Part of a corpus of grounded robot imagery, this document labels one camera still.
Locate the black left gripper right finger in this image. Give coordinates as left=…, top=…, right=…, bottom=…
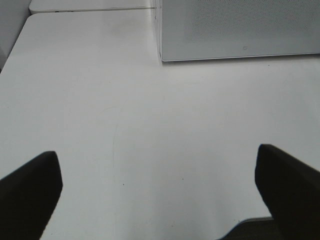
left=254, top=144, right=320, bottom=240

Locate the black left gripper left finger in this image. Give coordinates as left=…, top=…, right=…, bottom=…
left=0, top=151, right=63, bottom=240

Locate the white microwave oven body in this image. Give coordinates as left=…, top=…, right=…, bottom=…
left=151, top=0, right=320, bottom=63

